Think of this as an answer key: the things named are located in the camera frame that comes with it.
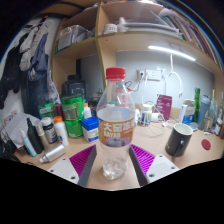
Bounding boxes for white bottle orange cap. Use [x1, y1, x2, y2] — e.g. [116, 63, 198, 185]
[53, 115, 70, 148]

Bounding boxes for light blue hand mirror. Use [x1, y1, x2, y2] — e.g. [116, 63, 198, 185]
[188, 121, 200, 132]

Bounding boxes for tall green bottle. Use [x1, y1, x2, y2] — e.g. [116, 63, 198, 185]
[193, 87, 202, 123]

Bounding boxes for white charging cable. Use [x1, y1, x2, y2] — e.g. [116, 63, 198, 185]
[133, 54, 184, 138]

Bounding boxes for blue hanging garment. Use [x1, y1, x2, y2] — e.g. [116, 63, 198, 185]
[26, 33, 54, 118]

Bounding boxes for black slim bottle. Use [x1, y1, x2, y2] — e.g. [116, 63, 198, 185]
[25, 117, 45, 155]

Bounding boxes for white LED light bar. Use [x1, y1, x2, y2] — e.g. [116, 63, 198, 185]
[147, 44, 197, 62]

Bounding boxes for white and blue carton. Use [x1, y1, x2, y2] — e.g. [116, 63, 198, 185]
[178, 98, 197, 125]

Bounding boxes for silver spray can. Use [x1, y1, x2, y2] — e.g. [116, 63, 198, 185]
[38, 143, 67, 164]

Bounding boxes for grey plastic bag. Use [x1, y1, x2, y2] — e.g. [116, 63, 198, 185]
[4, 112, 43, 149]

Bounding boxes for white wall power outlet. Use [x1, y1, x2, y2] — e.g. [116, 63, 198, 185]
[137, 68, 163, 82]

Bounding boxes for white tube blue base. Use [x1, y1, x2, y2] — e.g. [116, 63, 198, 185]
[18, 128, 38, 158]

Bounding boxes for clear red-capped water bottle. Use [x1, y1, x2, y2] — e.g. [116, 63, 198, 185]
[96, 67, 137, 181]

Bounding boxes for grey shaker bottle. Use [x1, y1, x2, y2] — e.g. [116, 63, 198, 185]
[197, 94, 212, 131]

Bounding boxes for flat round red coaster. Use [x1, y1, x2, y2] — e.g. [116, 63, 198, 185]
[200, 138, 212, 151]

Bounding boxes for dark jar white lid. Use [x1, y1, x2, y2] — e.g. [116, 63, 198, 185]
[40, 116, 59, 145]

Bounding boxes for grey hanging garment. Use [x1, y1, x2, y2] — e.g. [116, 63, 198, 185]
[18, 18, 54, 73]

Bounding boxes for white charger adapter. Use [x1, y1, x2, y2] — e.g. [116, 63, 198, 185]
[150, 112, 162, 123]

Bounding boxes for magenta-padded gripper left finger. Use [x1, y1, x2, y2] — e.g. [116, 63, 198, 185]
[48, 144, 99, 188]

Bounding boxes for black plastic tub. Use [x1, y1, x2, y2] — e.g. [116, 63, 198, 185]
[61, 73, 88, 99]

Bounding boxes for black mug white inside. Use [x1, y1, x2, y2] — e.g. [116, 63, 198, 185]
[164, 122, 194, 158]

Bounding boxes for magenta foil pouch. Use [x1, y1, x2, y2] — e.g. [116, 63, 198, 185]
[155, 94, 174, 122]

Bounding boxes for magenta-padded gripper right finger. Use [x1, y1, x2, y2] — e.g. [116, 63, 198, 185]
[128, 143, 180, 187]

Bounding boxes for small white blue-labelled bottle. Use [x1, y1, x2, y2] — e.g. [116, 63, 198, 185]
[139, 103, 154, 127]

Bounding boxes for green plastic tub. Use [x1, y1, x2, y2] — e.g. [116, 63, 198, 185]
[60, 95, 85, 121]
[64, 118, 85, 139]

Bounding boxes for small white blue-lidded box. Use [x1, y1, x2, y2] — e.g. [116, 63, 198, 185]
[80, 116, 100, 144]

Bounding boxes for black hanging garment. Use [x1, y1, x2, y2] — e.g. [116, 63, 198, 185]
[0, 43, 26, 109]

